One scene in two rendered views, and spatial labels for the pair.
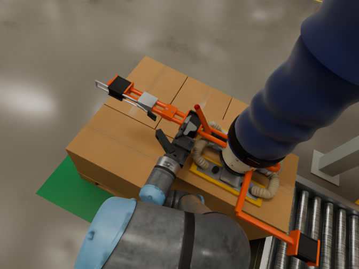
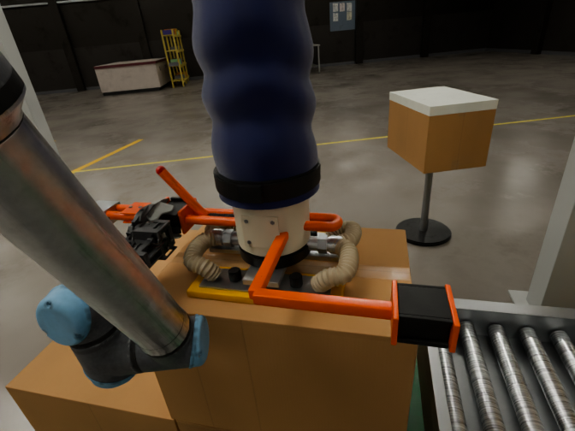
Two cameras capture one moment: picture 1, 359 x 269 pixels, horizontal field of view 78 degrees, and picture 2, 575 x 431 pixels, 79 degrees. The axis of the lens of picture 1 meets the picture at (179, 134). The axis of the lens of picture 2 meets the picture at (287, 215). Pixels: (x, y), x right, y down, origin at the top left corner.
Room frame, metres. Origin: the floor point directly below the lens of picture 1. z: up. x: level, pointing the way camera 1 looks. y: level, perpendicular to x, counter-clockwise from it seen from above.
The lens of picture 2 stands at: (-0.17, -0.43, 1.45)
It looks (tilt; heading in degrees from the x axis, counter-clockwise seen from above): 27 degrees down; 9
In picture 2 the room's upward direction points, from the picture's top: 5 degrees counter-clockwise
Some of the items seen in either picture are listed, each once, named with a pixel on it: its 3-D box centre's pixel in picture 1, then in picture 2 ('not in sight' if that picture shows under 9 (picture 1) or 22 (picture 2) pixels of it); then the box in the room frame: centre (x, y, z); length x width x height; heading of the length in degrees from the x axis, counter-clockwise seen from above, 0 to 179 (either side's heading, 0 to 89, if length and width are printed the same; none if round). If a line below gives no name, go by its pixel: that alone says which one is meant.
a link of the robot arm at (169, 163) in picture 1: (168, 166); not in sight; (0.34, 0.00, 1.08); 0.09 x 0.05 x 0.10; 84
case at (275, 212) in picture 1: (220, 176); (289, 323); (0.53, -0.29, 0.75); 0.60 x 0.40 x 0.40; 84
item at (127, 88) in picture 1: (121, 87); not in sight; (0.60, 0.31, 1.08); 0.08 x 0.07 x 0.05; 83
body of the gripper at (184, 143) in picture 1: (178, 150); (143, 245); (0.42, -0.02, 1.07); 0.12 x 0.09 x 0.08; 174
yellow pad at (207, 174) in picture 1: (228, 177); (265, 281); (0.43, -0.27, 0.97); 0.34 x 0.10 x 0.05; 83
